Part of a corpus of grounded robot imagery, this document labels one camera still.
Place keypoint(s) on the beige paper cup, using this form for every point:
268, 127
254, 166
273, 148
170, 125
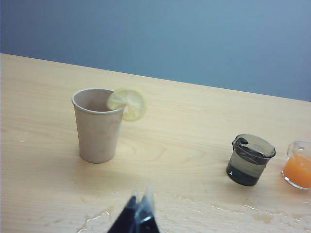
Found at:
97, 136

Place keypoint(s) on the yellow lemon slice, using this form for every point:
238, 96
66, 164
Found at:
131, 103

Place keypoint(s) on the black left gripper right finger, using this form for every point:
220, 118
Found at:
145, 213

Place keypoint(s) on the measuring cup with orange juice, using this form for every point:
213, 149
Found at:
297, 170

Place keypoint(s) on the smoky grey glass measuring cup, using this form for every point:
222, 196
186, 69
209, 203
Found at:
245, 167

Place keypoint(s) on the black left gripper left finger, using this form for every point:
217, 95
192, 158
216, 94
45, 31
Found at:
127, 216

